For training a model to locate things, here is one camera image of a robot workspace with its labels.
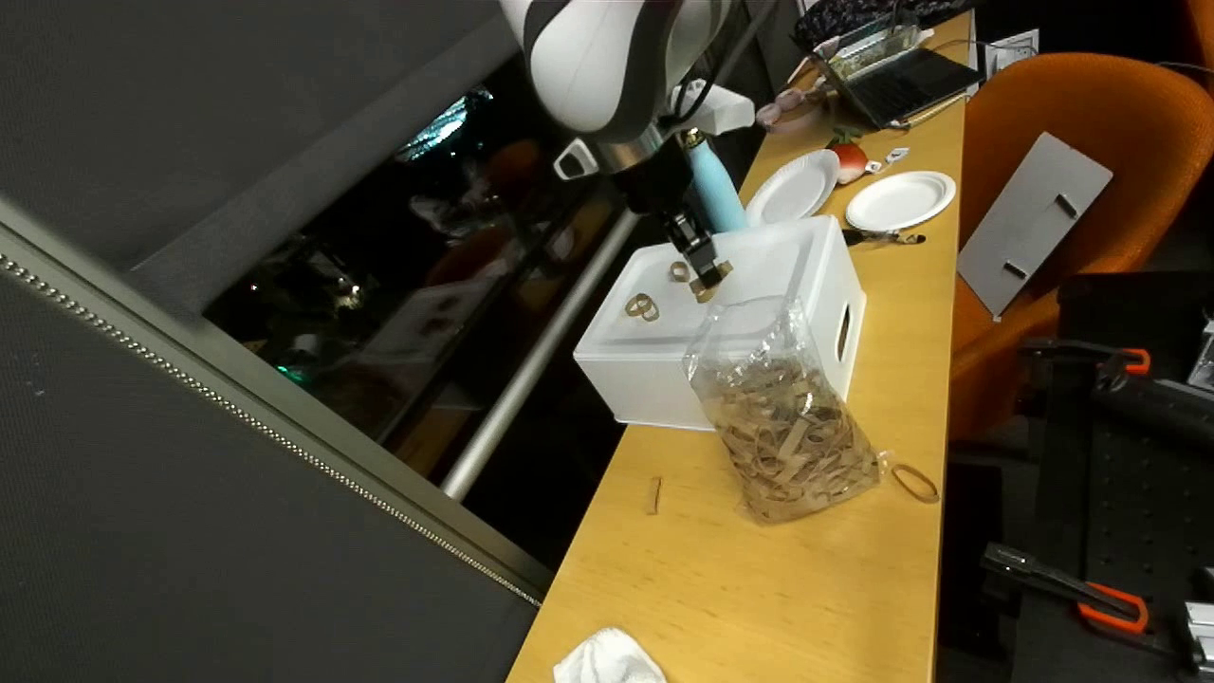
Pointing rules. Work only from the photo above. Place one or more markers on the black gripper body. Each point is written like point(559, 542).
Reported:
point(664, 184)

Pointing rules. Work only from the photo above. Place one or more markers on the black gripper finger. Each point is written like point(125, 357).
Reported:
point(693, 243)
point(711, 248)

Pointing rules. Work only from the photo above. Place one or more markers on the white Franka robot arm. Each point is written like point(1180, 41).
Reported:
point(593, 62)

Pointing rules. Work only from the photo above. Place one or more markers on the clear packet of rubber bands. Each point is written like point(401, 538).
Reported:
point(784, 443)

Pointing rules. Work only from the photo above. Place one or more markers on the light blue water bottle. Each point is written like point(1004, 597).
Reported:
point(726, 202)

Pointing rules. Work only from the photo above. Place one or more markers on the white paper plate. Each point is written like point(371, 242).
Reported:
point(789, 186)
point(902, 199)

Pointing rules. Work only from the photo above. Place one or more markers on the white plastic storage box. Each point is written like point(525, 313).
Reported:
point(630, 367)

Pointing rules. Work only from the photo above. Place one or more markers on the red strawberry plush toy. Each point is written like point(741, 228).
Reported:
point(854, 156)

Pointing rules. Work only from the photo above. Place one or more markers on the silver metal handrail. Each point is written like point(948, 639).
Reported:
point(532, 367)

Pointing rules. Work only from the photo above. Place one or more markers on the black laptop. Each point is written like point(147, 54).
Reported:
point(911, 81)

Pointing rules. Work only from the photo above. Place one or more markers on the black keyboard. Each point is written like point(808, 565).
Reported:
point(875, 18)

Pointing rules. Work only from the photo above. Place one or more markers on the white paper sheet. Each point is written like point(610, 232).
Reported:
point(1010, 50)

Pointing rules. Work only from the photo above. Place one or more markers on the white crumpled cloth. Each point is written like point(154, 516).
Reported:
point(610, 661)

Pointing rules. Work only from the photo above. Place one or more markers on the orange chair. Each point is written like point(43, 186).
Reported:
point(1141, 137)

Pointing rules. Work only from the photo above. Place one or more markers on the black perforated board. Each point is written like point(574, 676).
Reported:
point(1141, 506)

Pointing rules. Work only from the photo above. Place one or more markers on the grey window frame post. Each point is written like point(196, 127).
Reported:
point(253, 405)

